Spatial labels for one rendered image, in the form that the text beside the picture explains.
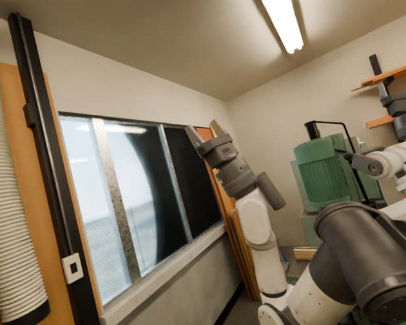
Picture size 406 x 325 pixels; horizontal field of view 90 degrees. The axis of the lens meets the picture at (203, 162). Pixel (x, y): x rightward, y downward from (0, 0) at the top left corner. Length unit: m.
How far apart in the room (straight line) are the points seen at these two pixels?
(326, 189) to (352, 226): 0.71
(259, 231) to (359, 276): 0.21
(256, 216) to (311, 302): 0.18
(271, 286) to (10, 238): 1.04
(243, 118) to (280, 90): 0.73
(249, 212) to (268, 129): 3.18
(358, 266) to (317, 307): 0.15
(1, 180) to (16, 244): 0.28
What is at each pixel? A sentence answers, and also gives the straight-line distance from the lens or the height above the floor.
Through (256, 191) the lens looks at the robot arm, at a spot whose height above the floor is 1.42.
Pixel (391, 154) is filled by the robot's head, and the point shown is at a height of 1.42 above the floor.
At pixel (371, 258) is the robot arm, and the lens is 0.38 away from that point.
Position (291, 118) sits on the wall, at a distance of 3.57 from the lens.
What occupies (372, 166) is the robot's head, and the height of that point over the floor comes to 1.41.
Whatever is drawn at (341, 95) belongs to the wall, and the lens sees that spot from 3.57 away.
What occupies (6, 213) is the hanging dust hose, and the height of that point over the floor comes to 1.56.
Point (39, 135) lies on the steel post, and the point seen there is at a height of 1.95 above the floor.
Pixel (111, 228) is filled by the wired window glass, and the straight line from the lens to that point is 1.70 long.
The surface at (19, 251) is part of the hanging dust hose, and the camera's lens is 1.23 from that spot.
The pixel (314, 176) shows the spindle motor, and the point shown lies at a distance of 1.10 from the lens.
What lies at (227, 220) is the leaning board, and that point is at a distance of 2.54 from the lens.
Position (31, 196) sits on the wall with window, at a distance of 1.44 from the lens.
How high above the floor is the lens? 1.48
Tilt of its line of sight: 4 degrees up
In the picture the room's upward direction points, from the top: 16 degrees counter-clockwise
